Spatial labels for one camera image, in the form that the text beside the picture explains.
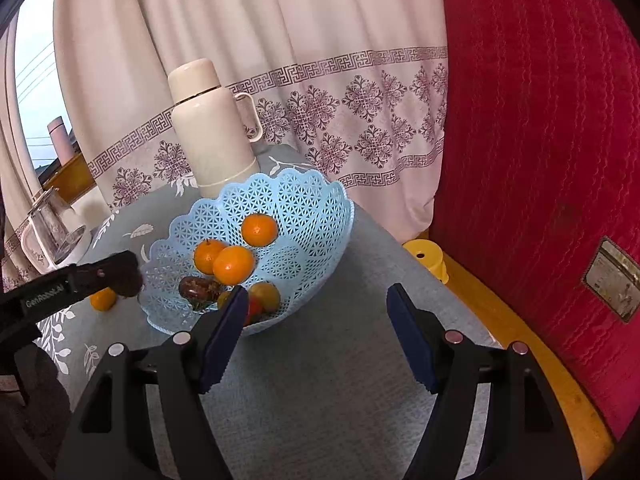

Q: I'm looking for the blanket label patch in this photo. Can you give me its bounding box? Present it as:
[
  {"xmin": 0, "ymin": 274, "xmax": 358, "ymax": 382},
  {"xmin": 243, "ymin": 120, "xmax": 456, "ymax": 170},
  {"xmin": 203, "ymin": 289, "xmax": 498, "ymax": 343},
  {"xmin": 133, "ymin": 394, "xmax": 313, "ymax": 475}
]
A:
[{"xmin": 581, "ymin": 236, "xmax": 640, "ymax": 323}]

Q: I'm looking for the dark cloth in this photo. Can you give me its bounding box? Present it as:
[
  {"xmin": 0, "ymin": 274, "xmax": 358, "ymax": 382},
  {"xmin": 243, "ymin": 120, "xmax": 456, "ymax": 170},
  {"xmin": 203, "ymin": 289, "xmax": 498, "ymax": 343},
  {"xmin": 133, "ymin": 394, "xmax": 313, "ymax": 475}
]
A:
[{"xmin": 0, "ymin": 340, "xmax": 73, "ymax": 466}]

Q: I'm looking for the yellow plastic stool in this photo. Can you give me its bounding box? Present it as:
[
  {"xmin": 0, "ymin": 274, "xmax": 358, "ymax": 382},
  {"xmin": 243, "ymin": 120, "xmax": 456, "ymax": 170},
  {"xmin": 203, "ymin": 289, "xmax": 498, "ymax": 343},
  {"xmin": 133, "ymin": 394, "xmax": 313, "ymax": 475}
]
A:
[{"xmin": 402, "ymin": 238, "xmax": 451, "ymax": 285}]

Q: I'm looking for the light blue lattice plastic basket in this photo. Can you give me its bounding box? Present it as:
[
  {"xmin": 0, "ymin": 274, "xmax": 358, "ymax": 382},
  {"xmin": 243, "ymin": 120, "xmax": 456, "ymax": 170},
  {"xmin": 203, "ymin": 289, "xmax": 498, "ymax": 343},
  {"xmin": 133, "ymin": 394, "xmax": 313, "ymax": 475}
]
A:
[{"xmin": 140, "ymin": 167, "xmax": 356, "ymax": 337}]

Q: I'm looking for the white curtain with purple pattern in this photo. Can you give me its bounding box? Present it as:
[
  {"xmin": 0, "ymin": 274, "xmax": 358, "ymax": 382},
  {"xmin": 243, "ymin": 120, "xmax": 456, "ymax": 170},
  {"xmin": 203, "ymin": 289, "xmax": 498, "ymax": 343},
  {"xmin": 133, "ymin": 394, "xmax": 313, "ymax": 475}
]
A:
[
  {"xmin": 0, "ymin": 25, "xmax": 43, "ymax": 293},
  {"xmin": 52, "ymin": 0, "xmax": 449, "ymax": 246}
]

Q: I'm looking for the red quilted blanket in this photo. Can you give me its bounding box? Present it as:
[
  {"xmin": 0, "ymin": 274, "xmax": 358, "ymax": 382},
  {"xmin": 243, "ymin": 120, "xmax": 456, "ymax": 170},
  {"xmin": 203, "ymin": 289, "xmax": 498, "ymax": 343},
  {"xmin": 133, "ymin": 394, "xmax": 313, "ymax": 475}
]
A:
[{"xmin": 427, "ymin": 0, "xmax": 640, "ymax": 441}]

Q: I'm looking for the orange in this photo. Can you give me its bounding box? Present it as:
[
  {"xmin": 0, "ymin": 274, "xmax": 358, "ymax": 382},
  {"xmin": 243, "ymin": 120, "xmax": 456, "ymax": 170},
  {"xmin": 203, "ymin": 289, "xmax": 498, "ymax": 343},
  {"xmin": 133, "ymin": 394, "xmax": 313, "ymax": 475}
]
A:
[
  {"xmin": 193, "ymin": 239, "xmax": 228, "ymax": 276},
  {"xmin": 212, "ymin": 245, "xmax": 256, "ymax": 284},
  {"xmin": 241, "ymin": 213, "xmax": 279, "ymax": 247},
  {"xmin": 90, "ymin": 287, "xmax": 118, "ymax": 312}
]

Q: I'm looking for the glass kettle with white handle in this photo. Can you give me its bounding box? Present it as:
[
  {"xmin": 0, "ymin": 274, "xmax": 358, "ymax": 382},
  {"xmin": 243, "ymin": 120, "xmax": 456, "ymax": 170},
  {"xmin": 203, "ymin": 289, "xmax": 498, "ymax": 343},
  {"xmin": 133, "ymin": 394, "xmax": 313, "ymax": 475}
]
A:
[{"xmin": 22, "ymin": 187, "xmax": 93, "ymax": 273}]

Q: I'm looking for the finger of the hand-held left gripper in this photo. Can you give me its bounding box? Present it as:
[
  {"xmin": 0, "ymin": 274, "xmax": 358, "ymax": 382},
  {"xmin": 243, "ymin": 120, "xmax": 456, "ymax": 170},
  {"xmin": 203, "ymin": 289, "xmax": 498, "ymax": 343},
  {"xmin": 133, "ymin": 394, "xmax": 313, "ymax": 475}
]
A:
[{"xmin": 67, "ymin": 251, "xmax": 141, "ymax": 302}]

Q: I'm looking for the pink bottle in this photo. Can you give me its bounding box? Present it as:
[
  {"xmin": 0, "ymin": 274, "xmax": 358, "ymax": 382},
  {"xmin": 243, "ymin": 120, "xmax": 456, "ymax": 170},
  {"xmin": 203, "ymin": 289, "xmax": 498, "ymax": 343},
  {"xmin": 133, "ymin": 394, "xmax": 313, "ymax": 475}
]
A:
[{"xmin": 47, "ymin": 116, "xmax": 73, "ymax": 161}]

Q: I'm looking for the wooden window sill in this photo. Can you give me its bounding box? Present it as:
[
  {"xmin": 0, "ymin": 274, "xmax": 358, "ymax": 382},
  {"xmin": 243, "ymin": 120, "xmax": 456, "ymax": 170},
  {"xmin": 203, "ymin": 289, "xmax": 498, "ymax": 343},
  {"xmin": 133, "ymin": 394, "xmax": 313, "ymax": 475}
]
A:
[{"xmin": 42, "ymin": 152, "xmax": 96, "ymax": 196}]

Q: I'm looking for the dark brown tomato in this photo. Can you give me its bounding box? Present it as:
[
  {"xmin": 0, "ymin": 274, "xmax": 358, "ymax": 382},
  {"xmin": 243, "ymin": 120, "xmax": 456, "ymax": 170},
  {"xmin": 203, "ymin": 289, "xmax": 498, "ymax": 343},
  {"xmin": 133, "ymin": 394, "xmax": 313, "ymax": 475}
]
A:
[
  {"xmin": 116, "ymin": 267, "xmax": 145, "ymax": 298},
  {"xmin": 178, "ymin": 276, "xmax": 223, "ymax": 311}
]

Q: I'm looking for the yellow-green tomato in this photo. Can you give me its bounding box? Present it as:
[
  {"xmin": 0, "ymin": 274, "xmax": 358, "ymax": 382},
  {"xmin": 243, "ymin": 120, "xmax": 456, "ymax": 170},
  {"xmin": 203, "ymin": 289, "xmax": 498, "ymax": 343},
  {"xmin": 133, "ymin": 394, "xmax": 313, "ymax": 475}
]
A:
[{"xmin": 248, "ymin": 282, "xmax": 281, "ymax": 315}]

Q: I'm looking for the cream thermos jug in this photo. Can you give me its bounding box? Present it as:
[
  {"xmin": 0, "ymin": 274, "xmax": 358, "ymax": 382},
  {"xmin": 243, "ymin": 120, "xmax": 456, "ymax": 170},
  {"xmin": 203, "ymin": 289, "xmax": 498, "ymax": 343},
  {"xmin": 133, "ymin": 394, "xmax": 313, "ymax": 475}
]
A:
[{"xmin": 167, "ymin": 58, "xmax": 263, "ymax": 199}]

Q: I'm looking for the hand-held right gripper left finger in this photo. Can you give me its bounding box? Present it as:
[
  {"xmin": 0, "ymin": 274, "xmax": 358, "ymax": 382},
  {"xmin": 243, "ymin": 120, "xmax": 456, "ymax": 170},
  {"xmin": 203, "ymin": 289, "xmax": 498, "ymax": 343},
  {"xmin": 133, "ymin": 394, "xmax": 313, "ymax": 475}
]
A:
[{"xmin": 54, "ymin": 285, "xmax": 250, "ymax": 480}]

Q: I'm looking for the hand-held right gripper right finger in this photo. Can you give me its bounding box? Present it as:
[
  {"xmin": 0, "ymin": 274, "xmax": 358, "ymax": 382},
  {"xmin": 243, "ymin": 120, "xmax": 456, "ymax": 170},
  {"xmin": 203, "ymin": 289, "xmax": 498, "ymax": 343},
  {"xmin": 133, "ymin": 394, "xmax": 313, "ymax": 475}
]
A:
[{"xmin": 386, "ymin": 282, "xmax": 583, "ymax": 480}]

